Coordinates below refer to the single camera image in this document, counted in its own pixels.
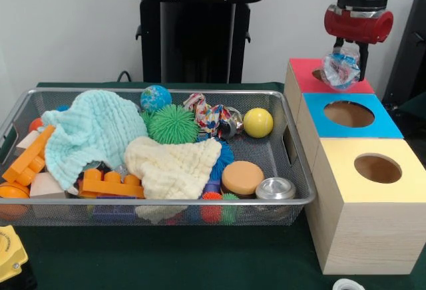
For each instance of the silver metal tin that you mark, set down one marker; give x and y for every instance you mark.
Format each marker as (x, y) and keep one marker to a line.
(275, 187)

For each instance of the wooden three-hole box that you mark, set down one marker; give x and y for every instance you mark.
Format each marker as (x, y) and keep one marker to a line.
(366, 223)

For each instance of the long orange toy brick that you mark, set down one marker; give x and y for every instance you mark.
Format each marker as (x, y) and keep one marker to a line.
(26, 160)

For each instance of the cream knitted cloth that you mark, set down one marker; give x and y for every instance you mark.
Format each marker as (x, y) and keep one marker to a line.
(173, 170)

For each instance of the blue globe ball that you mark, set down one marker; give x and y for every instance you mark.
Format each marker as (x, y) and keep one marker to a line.
(155, 98)

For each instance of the yellow emergency stop button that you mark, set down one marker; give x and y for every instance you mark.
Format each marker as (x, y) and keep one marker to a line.
(10, 256)

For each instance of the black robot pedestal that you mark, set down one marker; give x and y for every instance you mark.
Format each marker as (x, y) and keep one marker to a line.
(199, 37)

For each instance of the yellow ball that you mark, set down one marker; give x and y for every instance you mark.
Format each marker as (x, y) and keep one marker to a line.
(258, 123)

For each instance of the mint green cloth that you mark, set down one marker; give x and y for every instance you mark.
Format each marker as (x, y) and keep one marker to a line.
(93, 130)

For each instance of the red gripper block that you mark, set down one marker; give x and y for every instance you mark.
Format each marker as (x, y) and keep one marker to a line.
(359, 27)

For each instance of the black stand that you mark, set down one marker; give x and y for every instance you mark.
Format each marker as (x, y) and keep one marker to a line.
(409, 54)

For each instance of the round orange sponge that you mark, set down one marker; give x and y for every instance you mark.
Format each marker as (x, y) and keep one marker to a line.
(243, 177)

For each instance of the green spiky ball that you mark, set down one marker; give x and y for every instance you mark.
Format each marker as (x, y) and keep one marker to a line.
(173, 125)

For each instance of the dark green table cloth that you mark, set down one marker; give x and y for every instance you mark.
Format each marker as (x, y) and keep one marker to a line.
(414, 103)
(166, 256)

